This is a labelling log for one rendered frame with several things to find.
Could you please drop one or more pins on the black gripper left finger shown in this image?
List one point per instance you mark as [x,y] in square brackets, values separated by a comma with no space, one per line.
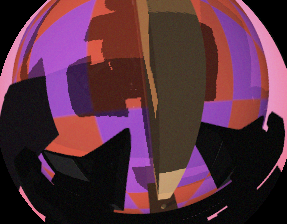
[104,170]

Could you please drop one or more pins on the long brown wooden rail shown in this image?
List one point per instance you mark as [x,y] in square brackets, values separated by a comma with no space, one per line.
[175,63]

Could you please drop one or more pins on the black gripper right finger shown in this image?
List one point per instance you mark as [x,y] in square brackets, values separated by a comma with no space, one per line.
[222,147]

